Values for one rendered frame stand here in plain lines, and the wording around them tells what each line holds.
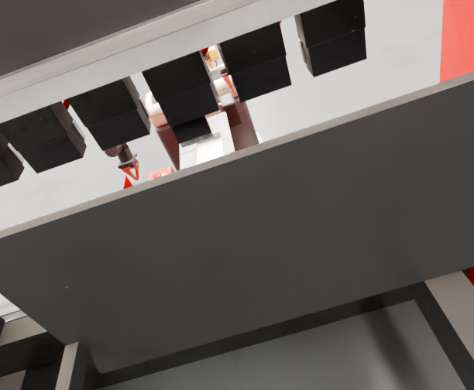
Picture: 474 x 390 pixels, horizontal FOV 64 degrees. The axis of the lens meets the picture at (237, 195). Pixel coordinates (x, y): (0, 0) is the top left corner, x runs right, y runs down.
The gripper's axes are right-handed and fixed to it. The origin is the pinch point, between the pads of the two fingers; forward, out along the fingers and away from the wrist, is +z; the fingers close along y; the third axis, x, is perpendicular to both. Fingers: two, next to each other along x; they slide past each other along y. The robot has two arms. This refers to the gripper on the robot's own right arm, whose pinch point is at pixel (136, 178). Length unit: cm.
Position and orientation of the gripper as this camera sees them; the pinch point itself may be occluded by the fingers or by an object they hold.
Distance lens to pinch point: 165.8
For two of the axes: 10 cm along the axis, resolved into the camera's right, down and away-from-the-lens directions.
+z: 3.2, 8.4, 4.4
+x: 9.5, -3.1, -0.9
